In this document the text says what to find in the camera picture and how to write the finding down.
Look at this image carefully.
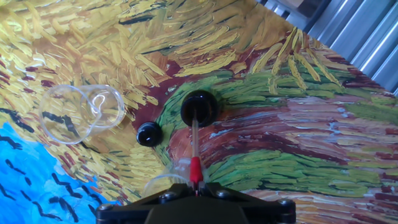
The clear dropper beaker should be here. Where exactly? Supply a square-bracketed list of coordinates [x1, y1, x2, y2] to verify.
[142, 157, 215, 200]

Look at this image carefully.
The black bottle cap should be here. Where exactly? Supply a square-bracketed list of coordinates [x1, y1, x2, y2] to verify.
[136, 121, 163, 147]

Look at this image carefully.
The painted wheatfield print cloth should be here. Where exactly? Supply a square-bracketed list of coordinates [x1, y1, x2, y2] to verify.
[0, 0, 398, 224]

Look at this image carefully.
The red bulb glass dropper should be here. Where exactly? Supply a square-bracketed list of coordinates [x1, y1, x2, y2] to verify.
[189, 118, 205, 195]

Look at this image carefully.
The clear beaker with liquid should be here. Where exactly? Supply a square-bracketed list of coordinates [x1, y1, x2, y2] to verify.
[39, 84, 126, 146]

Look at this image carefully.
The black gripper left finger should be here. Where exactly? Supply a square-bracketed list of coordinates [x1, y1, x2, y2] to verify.
[95, 182, 196, 224]

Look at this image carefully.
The brown glass bottle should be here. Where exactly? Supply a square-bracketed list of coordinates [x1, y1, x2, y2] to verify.
[180, 90, 219, 128]

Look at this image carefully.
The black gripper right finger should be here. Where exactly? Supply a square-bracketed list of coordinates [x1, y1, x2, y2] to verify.
[198, 182, 297, 224]

